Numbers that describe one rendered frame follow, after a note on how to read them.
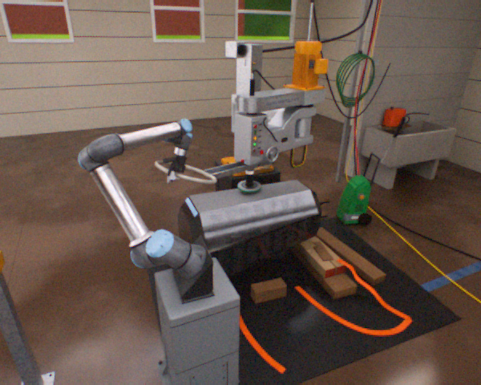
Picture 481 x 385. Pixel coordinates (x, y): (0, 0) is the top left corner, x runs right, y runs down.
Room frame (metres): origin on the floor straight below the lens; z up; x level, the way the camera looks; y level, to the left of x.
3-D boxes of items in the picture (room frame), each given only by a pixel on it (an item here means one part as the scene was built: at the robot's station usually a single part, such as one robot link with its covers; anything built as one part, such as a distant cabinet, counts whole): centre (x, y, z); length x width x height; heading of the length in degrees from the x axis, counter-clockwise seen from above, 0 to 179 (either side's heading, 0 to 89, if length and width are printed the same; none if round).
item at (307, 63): (3.22, -0.56, 1.90); 0.31 x 0.28 x 0.40; 41
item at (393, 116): (5.22, -2.39, 1.00); 0.50 x 0.22 x 0.33; 115
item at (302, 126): (3.23, -0.55, 1.34); 0.19 x 0.19 x 0.20
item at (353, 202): (3.70, -1.41, 0.43); 0.35 x 0.35 x 0.87; 7
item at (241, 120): (2.85, -0.11, 1.32); 0.36 x 0.22 x 0.45; 131
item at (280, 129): (3.04, -0.36, 1.30); 0.74 x 0.23 x 0.49; 131
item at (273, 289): (2.30, -0.24, 0.07); 0.30 x 0.12 x 0.12; 110
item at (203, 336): (1.49, 0.27, 0.43); 0.50 x 0.50 x 0.85; 25
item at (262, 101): (3.03, -0.32, 1.62); 0.96 x 0.25 x 0.17; 131
